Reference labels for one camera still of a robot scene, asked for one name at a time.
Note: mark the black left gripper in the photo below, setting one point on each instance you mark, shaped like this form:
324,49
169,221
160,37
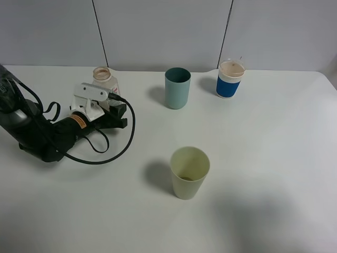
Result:
78,124

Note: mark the clear plastic drink bottle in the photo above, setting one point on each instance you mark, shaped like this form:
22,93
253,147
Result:
102,77

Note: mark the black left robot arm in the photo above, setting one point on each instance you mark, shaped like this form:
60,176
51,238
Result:
40,133

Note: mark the teal plastic cup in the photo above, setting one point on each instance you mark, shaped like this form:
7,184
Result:
177,85

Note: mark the pale green plastic cup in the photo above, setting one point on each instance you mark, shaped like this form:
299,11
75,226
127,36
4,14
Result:
189,167

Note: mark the blue sleeved paper cup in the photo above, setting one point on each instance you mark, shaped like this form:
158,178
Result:
230,74

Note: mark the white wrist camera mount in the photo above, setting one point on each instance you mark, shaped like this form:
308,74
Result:
85,100

